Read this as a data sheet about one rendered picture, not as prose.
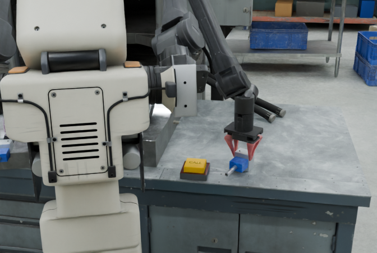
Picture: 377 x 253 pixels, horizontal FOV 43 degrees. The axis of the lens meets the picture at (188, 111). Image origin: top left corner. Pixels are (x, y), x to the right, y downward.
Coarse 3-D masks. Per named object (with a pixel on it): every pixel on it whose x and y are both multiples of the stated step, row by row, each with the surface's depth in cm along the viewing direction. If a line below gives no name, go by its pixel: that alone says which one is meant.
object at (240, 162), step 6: (240, 150) 145; (246, 150) 145; (240, 156) 144; (246, 156) 143; (234, 162) 141; (240, 162) 141; (246, 162) 142; (252, 162) 145; (234, 168) 140; (240, 168) 140; (246, 168) 144; (228, 174) 137
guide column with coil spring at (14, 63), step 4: (8, 12) 220; (12, 12) 222; (8, 16) 220; (12, 16) 222; (8, 20) 221; (12, 20) 222; (12, 24) 223; (12, 28) 223; (12, 32) 224; (16, 44) 227; (16, 52) 228; (12, 56) 227; (16, 56) 228; (8, 60) 228; (12, 60) 228; (16, 60) 228; (12, 64) 228; (16, 64) 229
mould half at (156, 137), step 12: (156, 108) 167; (156, 120) 161; (168, 120) 161; (144, 132) 150; (156, 132) 150; (168, 132) 163; (144, 144) 145; (156, 144) 145; (144, 156) 146; (156, 156) 146
